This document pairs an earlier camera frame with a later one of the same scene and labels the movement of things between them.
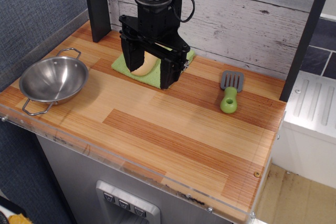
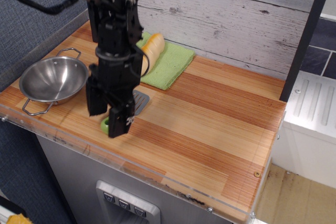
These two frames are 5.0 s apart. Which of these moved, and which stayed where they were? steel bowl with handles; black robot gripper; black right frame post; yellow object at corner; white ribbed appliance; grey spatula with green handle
Moved: grey spatula with green handle; black robot gripper
Stayed: white ribbed appliance; steel bowl with handles; black right frame post; yellow object at corner
